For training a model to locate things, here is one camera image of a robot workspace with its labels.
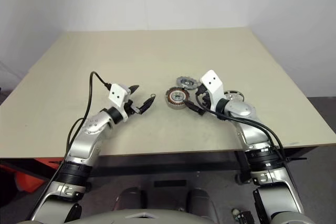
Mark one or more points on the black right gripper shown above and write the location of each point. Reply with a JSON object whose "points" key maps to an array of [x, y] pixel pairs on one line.
{"points": [[199, 94]]}

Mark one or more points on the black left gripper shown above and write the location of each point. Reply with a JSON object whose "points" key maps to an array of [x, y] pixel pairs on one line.
{"points": [[131, 110]]}

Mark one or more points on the grey toothed gear ring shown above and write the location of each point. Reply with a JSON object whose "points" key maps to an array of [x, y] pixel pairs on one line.
{"points": [[185, 82]]}

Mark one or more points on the silver motor stator housing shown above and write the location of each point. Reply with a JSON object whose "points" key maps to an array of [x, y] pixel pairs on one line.
{"points": [[176, 98]]}

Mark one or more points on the black rimmed metal wheel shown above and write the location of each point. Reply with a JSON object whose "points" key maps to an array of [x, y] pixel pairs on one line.
{"points": [[232, 95]]}

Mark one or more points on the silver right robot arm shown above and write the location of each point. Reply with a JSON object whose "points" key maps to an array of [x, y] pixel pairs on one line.
{"points": [[241, 110]]}

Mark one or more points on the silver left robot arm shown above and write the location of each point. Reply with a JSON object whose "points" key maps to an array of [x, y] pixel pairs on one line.
{"points": [[84, 140]]}

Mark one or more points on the dark rounded shape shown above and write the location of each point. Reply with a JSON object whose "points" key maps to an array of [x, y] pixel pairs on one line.
{"points": [[130, 200]]}

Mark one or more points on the grey robot torso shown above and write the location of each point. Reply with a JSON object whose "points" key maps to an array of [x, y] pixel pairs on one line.
{"points": [[144, 218]]}

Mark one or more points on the small white round object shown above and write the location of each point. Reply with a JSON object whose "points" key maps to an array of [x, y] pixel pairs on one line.
{"points": [[236, 212]]}

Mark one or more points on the orange plastic object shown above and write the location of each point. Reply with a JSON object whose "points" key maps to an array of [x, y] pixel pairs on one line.
{"points": [[26, 174]]}

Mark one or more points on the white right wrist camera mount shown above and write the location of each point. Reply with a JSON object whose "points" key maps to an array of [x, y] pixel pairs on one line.
{"points": [[214, 85]]}

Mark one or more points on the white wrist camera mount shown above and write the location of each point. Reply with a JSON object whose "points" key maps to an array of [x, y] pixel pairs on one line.
{"points": [[119, 95], [214, 85]]}

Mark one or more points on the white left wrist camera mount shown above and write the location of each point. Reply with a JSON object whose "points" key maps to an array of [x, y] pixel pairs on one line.
{"points": [[119, 95]]}

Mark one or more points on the black table frame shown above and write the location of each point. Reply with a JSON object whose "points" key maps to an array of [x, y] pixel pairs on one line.
{"points": [[183, 162]]}

